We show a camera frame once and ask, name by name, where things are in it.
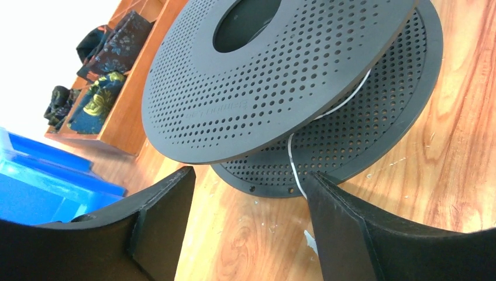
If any dark grey cable spool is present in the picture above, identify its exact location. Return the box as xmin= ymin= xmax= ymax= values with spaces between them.
xmin=142 ymin=1 xmax=443 ymax=198

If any white wire cable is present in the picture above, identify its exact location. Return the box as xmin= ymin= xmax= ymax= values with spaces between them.
xmin=287 ymin=68 xmax=373 ymax=200

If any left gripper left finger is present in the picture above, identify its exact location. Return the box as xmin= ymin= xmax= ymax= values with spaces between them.
xmin=1 ymin=166 xmax=196 ymax=280

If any rolled tie green pattern back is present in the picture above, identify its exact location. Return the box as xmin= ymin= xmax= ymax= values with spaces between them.
xmin=43 ymin=85 xmax=81 ymax=131

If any blue plastic bin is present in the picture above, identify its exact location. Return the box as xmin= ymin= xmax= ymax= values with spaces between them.
xmin=1 ymin=128 xmax=126 ymax=225

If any rolled tie orange pattern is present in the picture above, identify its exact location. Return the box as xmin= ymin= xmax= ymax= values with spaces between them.
xmin=76 ymin=25 xmax=113 ymax=64

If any rolled tie dark floral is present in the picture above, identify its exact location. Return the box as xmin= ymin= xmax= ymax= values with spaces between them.
xmin=77 ymin=10 xmax=154 ymax=82

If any rolled tie yellow green front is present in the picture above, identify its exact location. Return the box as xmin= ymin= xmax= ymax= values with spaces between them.
xmin=67 ymin=71 xmax=126 ymax=135

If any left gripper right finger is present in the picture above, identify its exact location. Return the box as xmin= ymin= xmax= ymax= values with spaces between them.
xmin=304 ymin=172 xmax=495 ymax=280

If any wooden compartment tray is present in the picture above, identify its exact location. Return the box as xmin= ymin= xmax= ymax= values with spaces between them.
xmin=44 ymin=0 xmax=186 ymax=156

